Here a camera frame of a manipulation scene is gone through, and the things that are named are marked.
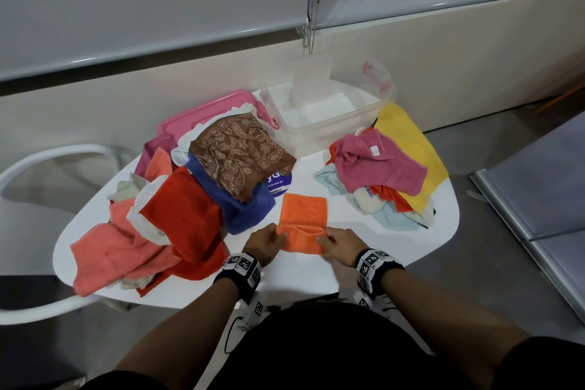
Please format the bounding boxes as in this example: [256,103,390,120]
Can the person's left forearm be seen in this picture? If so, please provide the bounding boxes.
[114,276,243,390]

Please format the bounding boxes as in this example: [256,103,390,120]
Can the orange cloth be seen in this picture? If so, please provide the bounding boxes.
[276,193,329,256]

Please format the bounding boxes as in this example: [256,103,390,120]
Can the blue towel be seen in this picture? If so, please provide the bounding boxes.
[185,154,277,236]

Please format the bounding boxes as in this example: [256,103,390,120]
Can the pale cream cloth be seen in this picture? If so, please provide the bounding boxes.
[107,173,150,203]

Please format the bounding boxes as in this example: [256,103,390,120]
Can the black marker wrist band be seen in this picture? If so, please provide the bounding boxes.
[213,253,263,304]
[356,248,406,300]

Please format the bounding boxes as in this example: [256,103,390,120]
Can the white printed cloth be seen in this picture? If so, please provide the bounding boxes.
[351,186,389,216]

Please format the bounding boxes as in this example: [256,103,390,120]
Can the metal blind chain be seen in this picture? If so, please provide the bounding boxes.
[301,0,328,55]

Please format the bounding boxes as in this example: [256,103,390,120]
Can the black shirt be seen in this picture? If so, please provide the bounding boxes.
[81,302,585,390]

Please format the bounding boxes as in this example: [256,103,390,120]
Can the clear plastic container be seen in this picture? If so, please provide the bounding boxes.
[259,53,398,158]

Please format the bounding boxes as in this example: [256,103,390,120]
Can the person's left hand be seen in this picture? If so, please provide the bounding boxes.
[242,223,289,267]

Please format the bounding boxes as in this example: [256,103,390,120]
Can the person's right hand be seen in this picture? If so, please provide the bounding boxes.
[317,226,369,267]

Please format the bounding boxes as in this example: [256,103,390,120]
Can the red towel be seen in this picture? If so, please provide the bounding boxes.
[136,167,229,298]

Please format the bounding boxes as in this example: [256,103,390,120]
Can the brown paisley bandana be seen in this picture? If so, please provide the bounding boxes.
[189,112,297,203]

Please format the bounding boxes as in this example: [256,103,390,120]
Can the magenta cloth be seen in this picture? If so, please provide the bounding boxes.
[134,133,179,178]

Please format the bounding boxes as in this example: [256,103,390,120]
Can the light blue cloth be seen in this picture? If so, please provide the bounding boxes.
[314,163,419,232]

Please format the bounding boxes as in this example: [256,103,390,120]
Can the coral cloth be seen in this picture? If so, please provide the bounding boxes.
[144,147,174,183]

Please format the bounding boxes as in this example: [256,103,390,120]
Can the yellow cloth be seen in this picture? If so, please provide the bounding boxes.
[373,103,450,216]

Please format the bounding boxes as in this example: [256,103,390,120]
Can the grey panel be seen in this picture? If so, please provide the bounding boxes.
[468,111,585,326]

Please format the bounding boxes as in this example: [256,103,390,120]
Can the white chair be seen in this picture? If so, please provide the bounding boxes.
[0,143,139,327]

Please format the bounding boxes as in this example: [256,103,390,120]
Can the pink plastic lid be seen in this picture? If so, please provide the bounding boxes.
[157,89,280,144]

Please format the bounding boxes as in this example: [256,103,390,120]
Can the salmon pink towel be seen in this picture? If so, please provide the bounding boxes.
[70,198,182,298]

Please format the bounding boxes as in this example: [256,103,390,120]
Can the blue round label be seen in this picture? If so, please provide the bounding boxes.
[266,170,293,198]

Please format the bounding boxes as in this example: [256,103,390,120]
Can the person's right forearm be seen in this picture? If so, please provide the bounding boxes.
[381,268,532,390]

